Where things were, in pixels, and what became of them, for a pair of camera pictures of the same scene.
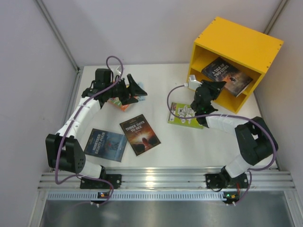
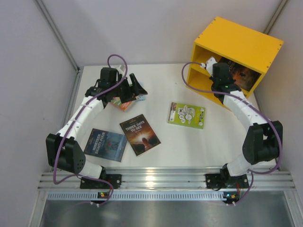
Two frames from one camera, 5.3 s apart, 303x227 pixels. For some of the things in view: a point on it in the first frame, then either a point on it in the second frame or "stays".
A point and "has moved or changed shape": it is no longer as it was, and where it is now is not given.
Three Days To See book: x=140 y=135 stays
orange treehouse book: x=116 y=101 stays
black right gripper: x=208 y=87 to x=222 y=71
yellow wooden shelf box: x=251 y=52 stays
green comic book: x=183 y=110 stays
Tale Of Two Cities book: x=236 y=81 has moved or changed shape
